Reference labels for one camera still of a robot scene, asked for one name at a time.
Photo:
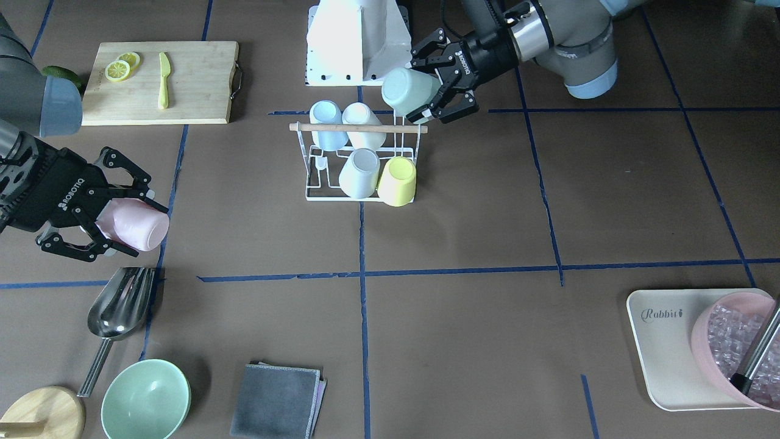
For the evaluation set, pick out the yellow plastic knife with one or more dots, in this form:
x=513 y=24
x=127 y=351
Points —
x=165 y=71

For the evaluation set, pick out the white cup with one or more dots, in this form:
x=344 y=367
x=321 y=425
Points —
x=360 y=114

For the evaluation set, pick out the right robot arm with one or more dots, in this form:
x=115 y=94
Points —
x=79 y=209

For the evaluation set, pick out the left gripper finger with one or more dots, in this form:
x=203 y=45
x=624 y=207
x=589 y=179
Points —
x=447 y=101
x=437 y=51

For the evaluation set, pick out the pink bowl with ice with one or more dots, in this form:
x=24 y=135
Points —
x=720 y=340

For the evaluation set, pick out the lemon slice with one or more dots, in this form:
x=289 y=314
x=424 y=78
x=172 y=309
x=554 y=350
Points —
x=133 y=59
x=117 y=70

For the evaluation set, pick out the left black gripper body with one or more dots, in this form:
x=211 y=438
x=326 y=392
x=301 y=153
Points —
x=485 y=53

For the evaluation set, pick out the beige tray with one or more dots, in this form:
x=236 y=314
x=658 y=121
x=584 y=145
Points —
x=663 y=324

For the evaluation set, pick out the green bowl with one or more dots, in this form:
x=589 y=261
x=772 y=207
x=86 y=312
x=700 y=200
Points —
x=149 y=399

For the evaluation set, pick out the wooden mug tree stand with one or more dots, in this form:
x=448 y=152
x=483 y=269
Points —
x=47 y=412

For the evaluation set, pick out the white wire cup rack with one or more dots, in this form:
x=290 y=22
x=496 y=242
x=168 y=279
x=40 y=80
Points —
x=323 y=168

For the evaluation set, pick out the light blue cup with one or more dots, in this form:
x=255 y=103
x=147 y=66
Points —
x=327 y=112

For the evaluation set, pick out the grey folded cloth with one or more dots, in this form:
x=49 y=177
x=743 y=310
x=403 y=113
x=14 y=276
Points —
x=278 y=402

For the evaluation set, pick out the green avocado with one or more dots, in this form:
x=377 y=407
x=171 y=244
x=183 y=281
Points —
x=63 y=73

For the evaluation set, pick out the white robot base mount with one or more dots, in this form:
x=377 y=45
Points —
x=355 y=43

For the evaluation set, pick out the wooden cutting board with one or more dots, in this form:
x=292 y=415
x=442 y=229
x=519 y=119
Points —
x=200 y=86

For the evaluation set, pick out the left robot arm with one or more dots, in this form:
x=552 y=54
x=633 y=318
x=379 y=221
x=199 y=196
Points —
x=731 y=43

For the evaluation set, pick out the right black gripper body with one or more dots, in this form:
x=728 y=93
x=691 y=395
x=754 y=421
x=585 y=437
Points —
x=38 y=190

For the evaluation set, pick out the grey cup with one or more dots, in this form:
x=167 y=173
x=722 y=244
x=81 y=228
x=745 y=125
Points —
x=359 y=175

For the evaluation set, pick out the yellow cup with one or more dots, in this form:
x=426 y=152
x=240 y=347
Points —
x=397 y=185

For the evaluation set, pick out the metal tongs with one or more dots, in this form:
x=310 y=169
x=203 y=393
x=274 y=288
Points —
x=742 y=379

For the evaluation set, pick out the pink cup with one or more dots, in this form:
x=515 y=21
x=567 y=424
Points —
x=134 y=223

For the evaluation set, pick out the green cup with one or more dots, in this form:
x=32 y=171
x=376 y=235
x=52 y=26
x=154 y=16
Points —
x=406 y=90

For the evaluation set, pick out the metal scoop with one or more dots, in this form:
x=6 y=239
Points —
x=117 y=312

